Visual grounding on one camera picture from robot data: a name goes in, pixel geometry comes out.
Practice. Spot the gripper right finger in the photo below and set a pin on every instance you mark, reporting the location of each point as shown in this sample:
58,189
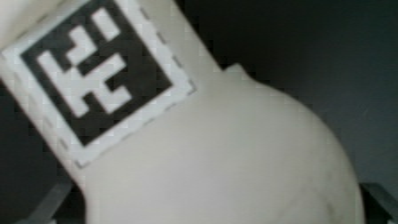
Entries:
380,204

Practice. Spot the white lamp bulb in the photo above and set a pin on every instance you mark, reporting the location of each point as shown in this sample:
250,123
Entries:
192,147

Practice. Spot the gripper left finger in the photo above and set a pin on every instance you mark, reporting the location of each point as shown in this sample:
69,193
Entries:
57,209

